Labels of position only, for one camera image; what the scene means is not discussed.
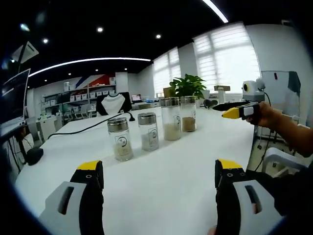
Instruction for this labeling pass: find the tall seasoning bottle brown powder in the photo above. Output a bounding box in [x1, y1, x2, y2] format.
[180, 95, 198, 133]

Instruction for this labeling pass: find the black and white shirt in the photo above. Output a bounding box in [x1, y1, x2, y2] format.
[95, 92, 133, 116]

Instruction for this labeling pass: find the group of ceiling spot lights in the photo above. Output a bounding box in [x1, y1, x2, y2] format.
[19, 22, 163, 74]

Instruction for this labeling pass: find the tall seasoning bottle white powder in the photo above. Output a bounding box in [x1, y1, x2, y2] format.
[160, 97, 182, 141]

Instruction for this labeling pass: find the shelf with white storage bins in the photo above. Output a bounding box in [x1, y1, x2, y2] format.
[41, 84, 117, 116]

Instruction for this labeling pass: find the black power cable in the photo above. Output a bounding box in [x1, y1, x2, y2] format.
[46, 111, 136, 141]

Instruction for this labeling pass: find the ceiling air conditioner cassette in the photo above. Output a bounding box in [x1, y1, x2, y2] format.
[11, 41, 40, 64]

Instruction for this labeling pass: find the monitor screen at left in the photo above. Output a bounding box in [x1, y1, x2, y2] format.
[0, 68, 31, 129]

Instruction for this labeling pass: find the grey hanging cloth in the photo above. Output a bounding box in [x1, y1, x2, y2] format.
[287, 71, 302, 94]

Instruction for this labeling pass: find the white low counter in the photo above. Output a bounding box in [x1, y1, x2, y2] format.
[36, 114, 63, 140]

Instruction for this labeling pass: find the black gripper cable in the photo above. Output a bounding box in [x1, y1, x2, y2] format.
[253, 127, 276, 172]

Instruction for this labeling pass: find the side desk with black legs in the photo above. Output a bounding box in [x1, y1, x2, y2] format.
[0, 122, 29, 169]

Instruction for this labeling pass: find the white office chair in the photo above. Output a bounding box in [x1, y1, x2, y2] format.
[263, 147, 310, 178]

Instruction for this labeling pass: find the small seasoning bottle beige powder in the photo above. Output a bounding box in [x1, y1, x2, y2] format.
[107, 117, 134, 162]

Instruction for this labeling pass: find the green plant in white pot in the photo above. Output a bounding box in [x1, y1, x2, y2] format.
[169, 73, 208, 98]

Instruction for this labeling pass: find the red blue wall graphic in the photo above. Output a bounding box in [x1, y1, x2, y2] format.
[74, 74, 115, 89]

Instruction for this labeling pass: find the wide window with blinds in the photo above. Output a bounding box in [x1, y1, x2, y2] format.
[193, 23, 261, 95]

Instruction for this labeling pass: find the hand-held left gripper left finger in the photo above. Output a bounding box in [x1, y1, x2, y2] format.
[38, 160, 105, 235]

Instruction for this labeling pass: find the long ceiling light strip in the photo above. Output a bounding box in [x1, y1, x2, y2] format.
[27, 57, 152, 76]
[201, 0, 230, 24]

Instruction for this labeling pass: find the person's right hand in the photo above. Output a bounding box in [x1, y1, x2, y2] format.
[246, 101, 282, 128]

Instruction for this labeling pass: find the narrow window with blinds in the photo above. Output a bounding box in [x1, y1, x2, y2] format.
[153, 46, 181, 97]

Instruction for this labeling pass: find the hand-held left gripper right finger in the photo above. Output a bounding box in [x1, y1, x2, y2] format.
[214, 159, 286, 235]

